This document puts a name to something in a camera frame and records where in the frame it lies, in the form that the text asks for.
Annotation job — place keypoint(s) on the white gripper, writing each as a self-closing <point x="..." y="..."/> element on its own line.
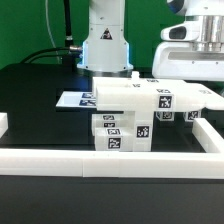
<point x="190" y="51"/>

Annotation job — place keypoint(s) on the white chair back part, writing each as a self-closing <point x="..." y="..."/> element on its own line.
<point x="168" y="95"/>

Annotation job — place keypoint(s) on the white chair seat part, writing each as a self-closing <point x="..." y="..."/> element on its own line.
<point x="139" y="112"/>

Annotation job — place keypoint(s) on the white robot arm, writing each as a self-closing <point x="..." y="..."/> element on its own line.
<point x="106" y="51"/>

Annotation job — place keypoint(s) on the white U-shaped fence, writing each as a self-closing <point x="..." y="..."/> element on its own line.
<point x="206" y="165"/>

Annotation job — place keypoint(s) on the white marker sheet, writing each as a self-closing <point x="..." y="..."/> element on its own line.
<point x="70" y="99"/>

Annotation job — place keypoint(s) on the white block at left edge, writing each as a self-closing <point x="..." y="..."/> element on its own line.
<point x="3" y="123"/>

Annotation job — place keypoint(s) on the black vertical cable post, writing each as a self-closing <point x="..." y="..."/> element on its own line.
<point x="68" y="32"/>

